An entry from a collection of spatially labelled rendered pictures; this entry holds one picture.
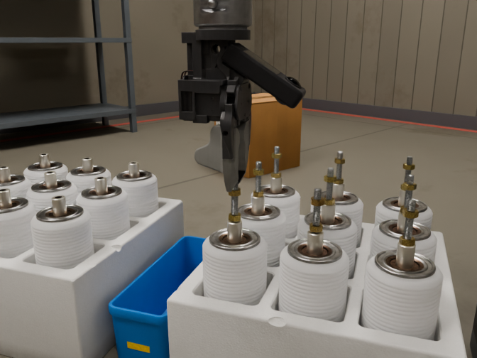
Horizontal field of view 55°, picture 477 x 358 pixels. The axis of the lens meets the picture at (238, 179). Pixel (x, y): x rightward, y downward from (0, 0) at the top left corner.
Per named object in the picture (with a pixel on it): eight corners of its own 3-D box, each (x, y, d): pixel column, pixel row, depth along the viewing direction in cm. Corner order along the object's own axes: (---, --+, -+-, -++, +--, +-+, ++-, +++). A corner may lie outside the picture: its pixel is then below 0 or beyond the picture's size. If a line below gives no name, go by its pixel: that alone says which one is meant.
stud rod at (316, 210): (319, 240, 63) (322, 188, 61) (316, 243, 62) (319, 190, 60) (313, 239, 64) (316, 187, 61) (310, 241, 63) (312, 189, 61)
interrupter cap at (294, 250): (284, 263, 61) (284, 258, 60) (289, 240, 68) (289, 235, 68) (343, 268, 59) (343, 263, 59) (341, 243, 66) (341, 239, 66)
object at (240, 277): (193, 341, 73) (189, 237, 68) (240, 319, 79) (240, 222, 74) (228, 373, 66) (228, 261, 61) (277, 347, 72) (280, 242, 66)
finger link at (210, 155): (198, 188, 65) (199, 122, 63) (238, 192, 63) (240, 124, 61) (189, 192, 62) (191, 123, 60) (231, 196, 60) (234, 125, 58)
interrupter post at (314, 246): (305, 256, 63) (306, 234, 62) (306, 248, 65) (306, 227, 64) (323, 258, 62) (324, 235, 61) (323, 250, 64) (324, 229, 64)
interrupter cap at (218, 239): (199, 239, 68) (199, 235, 68) (238, 227, 72) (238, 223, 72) (229, 258, 62) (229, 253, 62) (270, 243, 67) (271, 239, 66)
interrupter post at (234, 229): (223, 241, 67) (223, 220, 67) (236, 236, 69) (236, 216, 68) (233, 246, 66) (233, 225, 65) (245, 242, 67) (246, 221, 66)
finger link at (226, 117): (227, 156, 63) (230, 92, 61) (240, 157, 62) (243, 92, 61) (216, 159, 58) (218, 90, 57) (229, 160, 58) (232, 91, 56)
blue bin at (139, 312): (185, 283, 104) (184, 234, 101) (231, 290, 101) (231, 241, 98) (110, 368, 77) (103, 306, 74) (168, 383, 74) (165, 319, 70)
